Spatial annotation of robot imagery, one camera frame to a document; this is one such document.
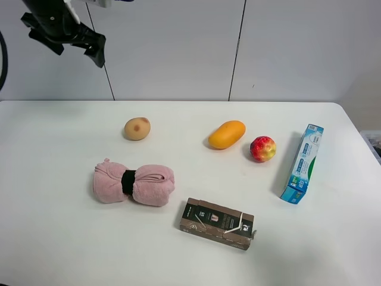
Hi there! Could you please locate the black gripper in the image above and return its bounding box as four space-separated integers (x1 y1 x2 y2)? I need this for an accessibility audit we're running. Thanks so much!
21 0 106 68

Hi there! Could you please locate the multicolour rubber ball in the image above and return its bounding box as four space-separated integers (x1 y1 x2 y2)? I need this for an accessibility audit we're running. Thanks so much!
249 136 276 163

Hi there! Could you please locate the brown potato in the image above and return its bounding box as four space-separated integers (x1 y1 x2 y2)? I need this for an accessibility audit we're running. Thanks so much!
124 117 151 141

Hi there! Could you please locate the black band on towel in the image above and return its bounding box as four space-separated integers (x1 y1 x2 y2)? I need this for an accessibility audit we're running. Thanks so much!
121 170 136 196

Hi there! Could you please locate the rolled pink towel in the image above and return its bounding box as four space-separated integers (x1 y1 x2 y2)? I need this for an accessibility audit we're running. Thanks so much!
93 158 175 207

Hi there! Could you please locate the yellow mango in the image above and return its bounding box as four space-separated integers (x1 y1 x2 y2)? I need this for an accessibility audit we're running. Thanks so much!
208 120 246 150

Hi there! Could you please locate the brown drink carton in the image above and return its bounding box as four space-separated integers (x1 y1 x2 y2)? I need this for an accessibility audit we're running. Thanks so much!
179 198 256 251

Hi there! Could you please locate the blue green toothpaste box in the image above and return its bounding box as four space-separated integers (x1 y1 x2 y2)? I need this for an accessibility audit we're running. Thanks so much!
280 124 324 204

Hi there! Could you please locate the black cable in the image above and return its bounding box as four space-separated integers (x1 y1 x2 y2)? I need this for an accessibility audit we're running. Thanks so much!
0 29 9 90

